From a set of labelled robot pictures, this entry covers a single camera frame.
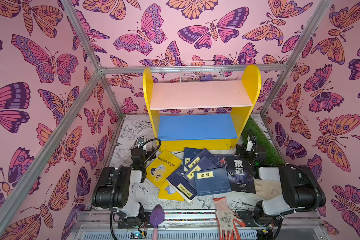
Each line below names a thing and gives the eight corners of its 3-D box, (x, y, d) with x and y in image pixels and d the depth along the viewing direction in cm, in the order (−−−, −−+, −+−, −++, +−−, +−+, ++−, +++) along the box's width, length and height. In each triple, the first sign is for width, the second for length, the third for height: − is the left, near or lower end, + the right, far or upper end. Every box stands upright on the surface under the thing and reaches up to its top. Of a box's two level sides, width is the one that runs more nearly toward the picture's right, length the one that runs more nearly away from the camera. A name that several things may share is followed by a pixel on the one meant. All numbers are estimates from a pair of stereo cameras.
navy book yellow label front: (197, 197, 83) (198, 194, 78) (194, 175, 91) (194, 171, 86) (230, 193, 84) (232, 189, 79) (223, 171, 92) (225, 167, 87)
